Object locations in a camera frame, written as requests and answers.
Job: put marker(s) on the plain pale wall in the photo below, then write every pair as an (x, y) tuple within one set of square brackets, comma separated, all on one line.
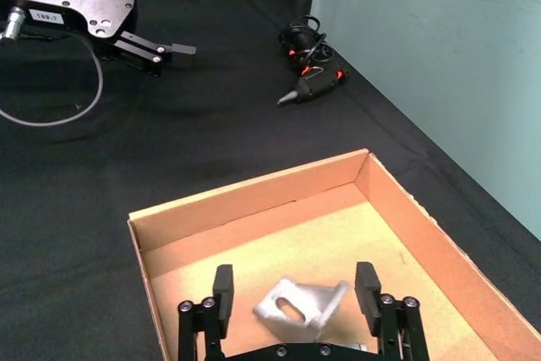
[(444, 61)]

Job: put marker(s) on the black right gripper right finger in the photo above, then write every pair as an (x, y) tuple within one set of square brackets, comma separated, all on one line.
[(367, 293)]

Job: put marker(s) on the silver metal bracket piece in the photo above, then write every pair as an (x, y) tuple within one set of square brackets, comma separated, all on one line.
[(304, 304)]

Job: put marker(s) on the black table cloth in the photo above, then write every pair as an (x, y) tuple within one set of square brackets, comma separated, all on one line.
[(203, 145)]

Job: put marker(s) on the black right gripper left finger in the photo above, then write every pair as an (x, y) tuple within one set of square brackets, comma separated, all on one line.
[(223, 293)]

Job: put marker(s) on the shallow brown cardboard tray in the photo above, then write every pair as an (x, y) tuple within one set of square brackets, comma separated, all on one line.
[(321, 234)]

